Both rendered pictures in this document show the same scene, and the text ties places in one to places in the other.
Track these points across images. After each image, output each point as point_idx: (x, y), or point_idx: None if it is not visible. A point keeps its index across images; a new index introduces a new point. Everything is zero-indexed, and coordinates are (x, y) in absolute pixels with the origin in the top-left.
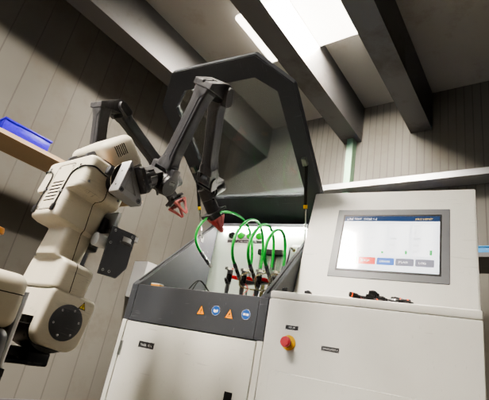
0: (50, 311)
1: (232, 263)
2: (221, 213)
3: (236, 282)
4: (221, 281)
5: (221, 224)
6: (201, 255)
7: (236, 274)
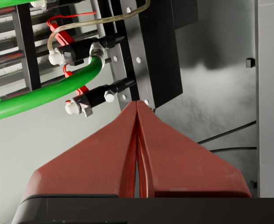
0: None
1: (102, 64)
2: (86, 218)
3: (31, 128)
4: (45, 160)
5: (160, 127)
6: None
7: (103, 51)
